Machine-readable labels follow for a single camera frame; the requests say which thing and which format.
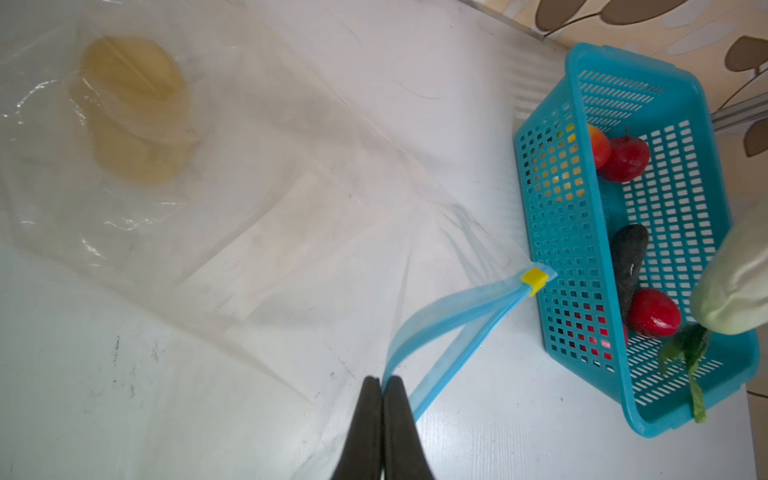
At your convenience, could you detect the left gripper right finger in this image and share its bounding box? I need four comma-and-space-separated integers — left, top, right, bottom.
382, 376, 435, 480

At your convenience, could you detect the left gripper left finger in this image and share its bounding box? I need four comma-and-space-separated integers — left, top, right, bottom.
331, 376, 383, 480

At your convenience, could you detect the clear zip top bag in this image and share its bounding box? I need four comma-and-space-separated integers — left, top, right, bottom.
1, 1, 542, 479

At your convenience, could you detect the white radish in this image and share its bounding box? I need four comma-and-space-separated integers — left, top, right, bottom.
691, 200, 767, 335

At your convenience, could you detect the yellow potato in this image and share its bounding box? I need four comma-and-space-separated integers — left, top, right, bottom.
70, 36, 199, 185

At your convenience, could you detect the red tomato front right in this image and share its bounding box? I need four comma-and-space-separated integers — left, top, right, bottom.
626, 288, 682, 338

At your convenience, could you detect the teal plastic basket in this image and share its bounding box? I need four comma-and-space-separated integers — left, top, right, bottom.
514, 43, 759, 437

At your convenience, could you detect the red yellow mango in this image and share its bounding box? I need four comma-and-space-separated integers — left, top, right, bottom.
558, 124, 611, 170

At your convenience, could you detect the red apple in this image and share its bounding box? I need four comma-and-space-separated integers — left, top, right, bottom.
597, 135, 650, 183

